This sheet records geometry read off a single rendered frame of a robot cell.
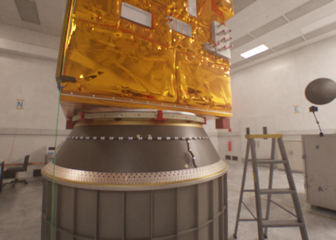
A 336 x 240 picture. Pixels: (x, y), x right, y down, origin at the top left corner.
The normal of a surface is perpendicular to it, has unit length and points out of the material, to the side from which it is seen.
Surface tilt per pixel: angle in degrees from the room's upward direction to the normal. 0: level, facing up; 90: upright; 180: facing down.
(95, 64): 95
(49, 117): 90
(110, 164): 62
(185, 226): 90
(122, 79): 88
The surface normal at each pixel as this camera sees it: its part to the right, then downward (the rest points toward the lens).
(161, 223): 0.29, -0.13
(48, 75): 0.54, -0.11
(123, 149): 0.02, -0.58
